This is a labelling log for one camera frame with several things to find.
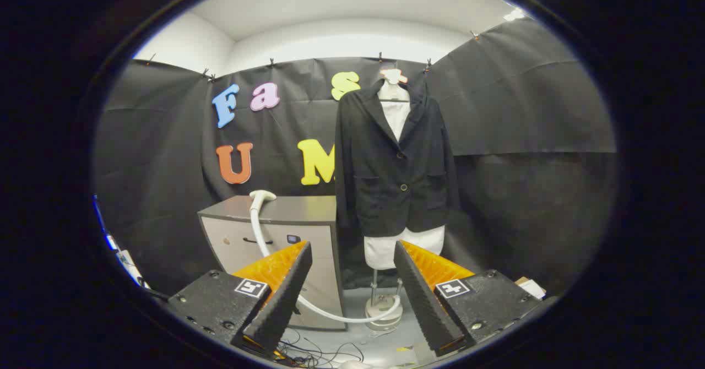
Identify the black backdrop cloth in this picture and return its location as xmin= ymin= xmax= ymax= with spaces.
xmin=93 ymin=19 xmax=617 ymax=303

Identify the black cable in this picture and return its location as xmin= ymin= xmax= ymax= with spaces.
xmin=138 ymin=278 xmax=169 ymax=302

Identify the white mannequin torso with stand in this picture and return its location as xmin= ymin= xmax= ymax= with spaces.
xmin=364 ymin=69 xmax=446 ymax=332

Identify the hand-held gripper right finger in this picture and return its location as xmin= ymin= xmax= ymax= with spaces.
xmin=393 ymin=240 xmax=543 ymax=357

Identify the blue and white clutter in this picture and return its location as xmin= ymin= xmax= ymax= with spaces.
xmin=94 ymin=196 xmax=147 ymax=290

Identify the tangle of thin black cables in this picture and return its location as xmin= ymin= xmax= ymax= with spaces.
xmin=275 ymin=328 xmax=365 ymax=368

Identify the cardboard box with white label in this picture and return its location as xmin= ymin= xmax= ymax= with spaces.
xmin=515 ymin=277 xmax=547 ymax=299

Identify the white garment steamer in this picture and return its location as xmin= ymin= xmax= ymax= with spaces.
xmin=249 ymin=189 xmax=403 ymax=324

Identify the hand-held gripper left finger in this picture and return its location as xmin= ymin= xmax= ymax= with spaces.
xmin=167 ymin=241 xmax=313 ymax=359

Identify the grey drawer cabinet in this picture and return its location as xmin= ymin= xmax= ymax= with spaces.
xmin=198 ymin=195 xmax=348 ymax=331

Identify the black jacket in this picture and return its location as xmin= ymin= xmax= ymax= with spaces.
xmin=334 ymin=80 xmax=460 ymax=237

